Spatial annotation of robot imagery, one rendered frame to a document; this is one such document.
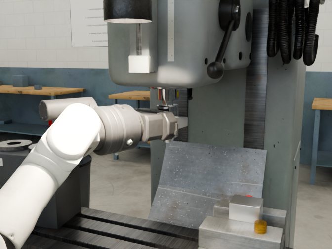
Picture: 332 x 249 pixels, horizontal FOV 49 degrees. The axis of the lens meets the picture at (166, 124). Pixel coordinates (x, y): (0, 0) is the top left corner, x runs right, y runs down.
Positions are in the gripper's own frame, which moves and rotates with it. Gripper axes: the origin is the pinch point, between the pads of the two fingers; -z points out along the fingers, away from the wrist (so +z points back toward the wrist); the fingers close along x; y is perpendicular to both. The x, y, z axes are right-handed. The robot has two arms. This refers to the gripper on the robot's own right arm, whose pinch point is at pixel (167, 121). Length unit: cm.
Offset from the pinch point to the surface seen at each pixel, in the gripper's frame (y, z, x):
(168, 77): -9.6, 6.9, -7.0
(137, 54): -13.8, 12.2, -4.8
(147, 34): -17.0, 11.3, -6.4
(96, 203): 122, -127, 225
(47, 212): 25.3, 14.8, 27.8
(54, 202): 22.4, 13.7, 25.8
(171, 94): -5.9, 1.1, -2.2
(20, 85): 29, -191, 547
